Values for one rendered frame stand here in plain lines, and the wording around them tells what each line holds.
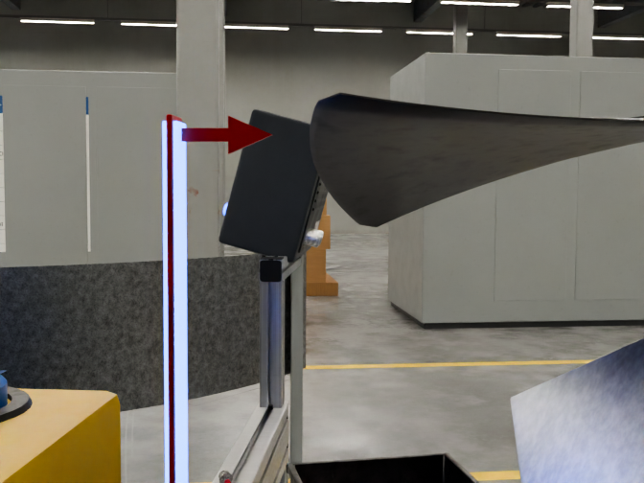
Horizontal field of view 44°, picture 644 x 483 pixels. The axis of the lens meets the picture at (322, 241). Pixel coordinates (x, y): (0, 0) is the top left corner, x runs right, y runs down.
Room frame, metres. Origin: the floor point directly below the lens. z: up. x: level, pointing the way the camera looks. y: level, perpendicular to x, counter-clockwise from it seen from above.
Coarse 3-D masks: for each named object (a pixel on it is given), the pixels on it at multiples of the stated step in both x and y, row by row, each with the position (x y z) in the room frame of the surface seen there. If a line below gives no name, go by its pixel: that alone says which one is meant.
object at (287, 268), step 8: (272, 256) 1.07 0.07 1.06; (280, 256) 1.07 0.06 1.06; (264, 264) 1.02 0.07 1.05; (272, 264) 1.02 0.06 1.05; (280, 264) 1.02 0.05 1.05; (288, 264) 1.16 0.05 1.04; (296, 264) 1.19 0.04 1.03; (264, 272) 1.02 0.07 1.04; (272, 272) 1.02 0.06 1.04; (280, 272) 1.02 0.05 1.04; (288, 272) 1.09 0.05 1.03; (264, 280) 1.02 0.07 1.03; (272, 280) 1.02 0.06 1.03; (280, 280) 1.02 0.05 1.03
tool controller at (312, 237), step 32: (288, 128) 1.08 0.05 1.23; (256, 160) 1.08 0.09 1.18; (288, 160) 1.08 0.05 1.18; (256, 192) 1.08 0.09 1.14; (288, 192) 1.08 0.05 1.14; (320, 192) 1.13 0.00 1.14; (224, 224) 1.08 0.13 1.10; (256, 224) 1.08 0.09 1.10; (288, 224) 1.08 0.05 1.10; (288, 256) 1.08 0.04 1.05
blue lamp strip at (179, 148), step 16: (176, 128) 0.50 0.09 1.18; (176, 144) 0.50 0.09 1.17; (176, 160) 0.50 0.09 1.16; (176, 176) 0.50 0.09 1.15; (176, 192) 0.50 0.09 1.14; (176, 208) 0.50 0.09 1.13; (176, 224) 0.50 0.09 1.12; (176, 240) 0.50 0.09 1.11; (176, 256) 0.50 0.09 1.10; (176, 272) 0.50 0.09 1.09; (176, 288) 0.50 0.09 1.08; (176, 304) 0.50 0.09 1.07; (176, 320) 0.50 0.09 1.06; (176, 336) 0.50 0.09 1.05; (176, 352) 0.50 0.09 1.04; (176, 368) 0.50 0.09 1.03; (176, 384) 0.50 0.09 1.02; (176, 400) 0.50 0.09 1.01; (176, 416) 0.50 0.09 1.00; (176, 432) 0.50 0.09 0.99; (176, 448) 0.50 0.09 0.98; (176, 464) 0.50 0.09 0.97; (176, 480) 0.50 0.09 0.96
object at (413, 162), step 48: (336, 96) 0.40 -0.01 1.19; (336, 144) 0.47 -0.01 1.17; (384, 144) 0.47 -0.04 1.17; (432, 144) 0.47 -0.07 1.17; (480, 144) 0.48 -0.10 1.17; (528, 144) 0.49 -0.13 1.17; (576, 144) 0.50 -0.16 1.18; (624, 144) 0.53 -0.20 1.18; (336, 192) 0.55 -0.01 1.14; (384, 192) 0.56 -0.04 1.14; (432, 192) 0.58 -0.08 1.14
